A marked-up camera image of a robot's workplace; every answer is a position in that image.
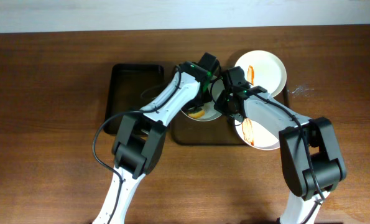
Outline white plate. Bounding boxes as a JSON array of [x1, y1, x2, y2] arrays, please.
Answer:
[[181, 80, 224, 122], [235, 50, 287, 96], [234, 118, 280, 151]]

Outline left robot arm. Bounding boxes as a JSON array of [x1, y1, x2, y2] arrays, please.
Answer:
[[94, 53, 220, 224]]

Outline green and yellow sponge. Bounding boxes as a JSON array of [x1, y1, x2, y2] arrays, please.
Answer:
[[188, 108, 205, 119]]

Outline black rectangular sponge tray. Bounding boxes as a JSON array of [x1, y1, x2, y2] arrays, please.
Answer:
[[105, 63, 166, 119]]

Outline brown serving tray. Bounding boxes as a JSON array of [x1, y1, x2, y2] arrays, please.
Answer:
[[170, 84, 289, 146]]

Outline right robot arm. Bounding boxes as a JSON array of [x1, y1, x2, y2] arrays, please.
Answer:
[[215, 67, 347, 223]]

